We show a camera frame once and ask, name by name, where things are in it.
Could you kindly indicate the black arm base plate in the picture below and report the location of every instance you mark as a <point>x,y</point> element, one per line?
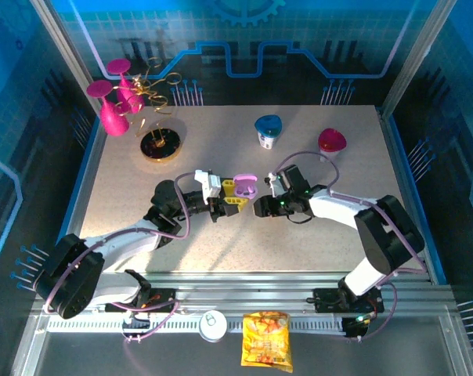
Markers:
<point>162,295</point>
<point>326,299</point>

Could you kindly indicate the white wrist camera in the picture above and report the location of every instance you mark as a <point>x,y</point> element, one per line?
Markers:
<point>211,186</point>
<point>273,186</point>

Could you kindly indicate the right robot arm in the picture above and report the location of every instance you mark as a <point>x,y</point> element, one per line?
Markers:
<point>389,231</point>

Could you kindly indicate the aluminium frame rail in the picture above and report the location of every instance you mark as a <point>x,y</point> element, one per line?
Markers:
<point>240,286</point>

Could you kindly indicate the aluminium frame post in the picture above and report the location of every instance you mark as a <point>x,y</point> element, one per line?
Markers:
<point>416,58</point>
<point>66,58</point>

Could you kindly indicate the small black controller board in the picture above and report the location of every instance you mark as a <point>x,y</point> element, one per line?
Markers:
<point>136,323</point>
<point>356,327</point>

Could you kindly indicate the yellow chips bag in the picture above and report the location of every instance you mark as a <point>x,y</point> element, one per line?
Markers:
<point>266,340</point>

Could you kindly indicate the silver tin can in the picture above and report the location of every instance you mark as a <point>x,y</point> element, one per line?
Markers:
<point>213,325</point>

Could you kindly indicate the pink wine glass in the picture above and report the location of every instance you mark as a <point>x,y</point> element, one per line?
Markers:
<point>113,117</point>
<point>128,94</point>

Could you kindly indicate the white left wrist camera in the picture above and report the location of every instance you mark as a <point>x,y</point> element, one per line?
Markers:
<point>211,186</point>

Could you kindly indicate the yogurt cup with red lid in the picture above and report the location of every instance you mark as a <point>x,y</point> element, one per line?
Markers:
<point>331,139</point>

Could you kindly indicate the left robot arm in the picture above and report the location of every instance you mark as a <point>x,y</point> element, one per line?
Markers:
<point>119,243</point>

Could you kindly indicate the yogurt cup with blue lid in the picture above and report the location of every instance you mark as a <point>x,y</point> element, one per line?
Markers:
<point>268,137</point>

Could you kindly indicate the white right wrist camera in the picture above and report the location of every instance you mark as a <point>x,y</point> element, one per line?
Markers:
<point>273,186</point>

